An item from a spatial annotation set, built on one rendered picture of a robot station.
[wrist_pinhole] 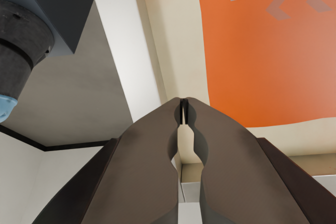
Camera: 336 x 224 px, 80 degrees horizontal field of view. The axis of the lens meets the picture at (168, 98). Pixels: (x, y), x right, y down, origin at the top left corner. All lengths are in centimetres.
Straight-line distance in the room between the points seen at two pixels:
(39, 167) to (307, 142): 504
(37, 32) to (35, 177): 469
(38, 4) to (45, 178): 456
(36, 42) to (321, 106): 52
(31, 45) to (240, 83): 43
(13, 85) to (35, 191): 458
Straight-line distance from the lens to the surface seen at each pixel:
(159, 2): 23
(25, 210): 504
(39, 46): 54
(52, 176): 486
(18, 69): 49
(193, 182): 28
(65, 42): 58
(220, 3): 23
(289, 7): 24
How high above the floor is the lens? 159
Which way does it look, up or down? 34 degrees down
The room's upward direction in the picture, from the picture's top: 180 degrees clockwise
